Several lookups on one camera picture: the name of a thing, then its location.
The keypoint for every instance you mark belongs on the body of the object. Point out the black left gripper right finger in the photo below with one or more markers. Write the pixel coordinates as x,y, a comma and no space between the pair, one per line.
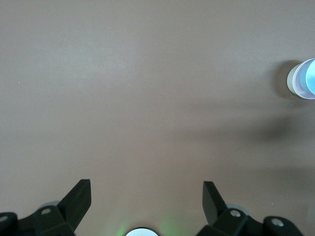
216,214

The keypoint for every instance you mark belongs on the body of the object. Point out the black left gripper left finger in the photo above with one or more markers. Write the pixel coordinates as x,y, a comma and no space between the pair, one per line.
73,206

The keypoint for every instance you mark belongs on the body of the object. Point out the pale pink plastic bowl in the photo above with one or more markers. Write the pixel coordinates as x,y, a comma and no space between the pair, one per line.
300,83

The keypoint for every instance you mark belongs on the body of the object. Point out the light blue plastic bowl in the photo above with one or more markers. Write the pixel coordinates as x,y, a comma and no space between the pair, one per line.
311,76

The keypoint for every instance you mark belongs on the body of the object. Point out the white plastic bowl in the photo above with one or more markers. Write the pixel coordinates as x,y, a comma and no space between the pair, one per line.
291,81

